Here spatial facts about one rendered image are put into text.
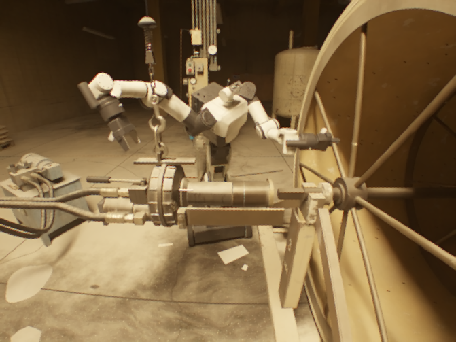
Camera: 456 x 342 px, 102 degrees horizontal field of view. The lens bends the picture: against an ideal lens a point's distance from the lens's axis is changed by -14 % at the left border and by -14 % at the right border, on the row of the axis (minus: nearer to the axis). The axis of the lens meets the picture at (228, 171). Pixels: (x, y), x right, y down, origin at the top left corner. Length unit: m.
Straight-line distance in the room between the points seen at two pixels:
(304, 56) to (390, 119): 3.62
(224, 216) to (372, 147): 1.46
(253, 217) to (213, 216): 0.17
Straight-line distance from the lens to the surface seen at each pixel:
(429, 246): 0.74
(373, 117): 1.91
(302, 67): 5.33
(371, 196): 1.11
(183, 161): 0.88
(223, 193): 0.89
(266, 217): 0.91
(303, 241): 1.07
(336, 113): 1.75
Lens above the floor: 1.38
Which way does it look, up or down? 23 degrees down
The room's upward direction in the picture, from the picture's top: straight up
